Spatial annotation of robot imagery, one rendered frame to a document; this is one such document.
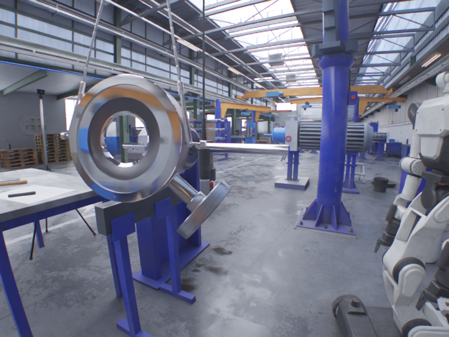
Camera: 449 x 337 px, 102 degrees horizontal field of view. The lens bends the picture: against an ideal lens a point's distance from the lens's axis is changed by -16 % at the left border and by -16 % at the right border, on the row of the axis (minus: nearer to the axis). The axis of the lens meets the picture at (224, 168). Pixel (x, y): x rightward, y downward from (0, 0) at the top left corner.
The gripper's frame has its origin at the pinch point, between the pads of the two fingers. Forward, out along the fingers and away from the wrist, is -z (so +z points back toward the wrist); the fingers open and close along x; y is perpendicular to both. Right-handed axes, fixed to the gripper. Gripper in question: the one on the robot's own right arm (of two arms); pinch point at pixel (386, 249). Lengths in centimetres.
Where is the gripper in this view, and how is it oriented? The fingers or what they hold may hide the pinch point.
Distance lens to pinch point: 150.0
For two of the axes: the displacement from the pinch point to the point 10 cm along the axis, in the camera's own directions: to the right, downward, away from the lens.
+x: -9.5, -2.4, 2.1
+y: -2.5, 1.6, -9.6
